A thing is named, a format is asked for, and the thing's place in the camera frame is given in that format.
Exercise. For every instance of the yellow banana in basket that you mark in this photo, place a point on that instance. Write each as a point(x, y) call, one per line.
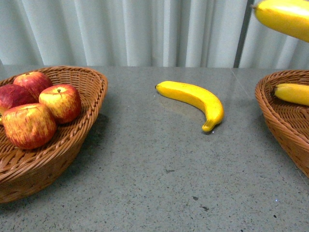
point(294, 93)

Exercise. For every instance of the brown wicker basket right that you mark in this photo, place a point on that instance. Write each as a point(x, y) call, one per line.
point(288, 122)

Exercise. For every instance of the white curtain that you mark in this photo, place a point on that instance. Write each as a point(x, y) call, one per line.
point(165, 33)

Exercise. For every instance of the brown wicker basket left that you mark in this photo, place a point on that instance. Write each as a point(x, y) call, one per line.
point(25, 172)

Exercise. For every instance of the red yellow apple large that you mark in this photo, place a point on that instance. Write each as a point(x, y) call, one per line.
point(29, 126)

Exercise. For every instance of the red apple front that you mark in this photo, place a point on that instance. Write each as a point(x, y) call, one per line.
point(14, 95)

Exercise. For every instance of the brown wicker basket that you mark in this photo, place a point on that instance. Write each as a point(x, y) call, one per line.
point(288, 122)
point(25, 172)

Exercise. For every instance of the red apple back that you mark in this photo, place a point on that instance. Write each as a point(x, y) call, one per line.
point(34, 82)

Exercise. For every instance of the yellow banana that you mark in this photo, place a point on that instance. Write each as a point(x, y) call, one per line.
point(294, 93)
point(196, 96)
point(290, 17)

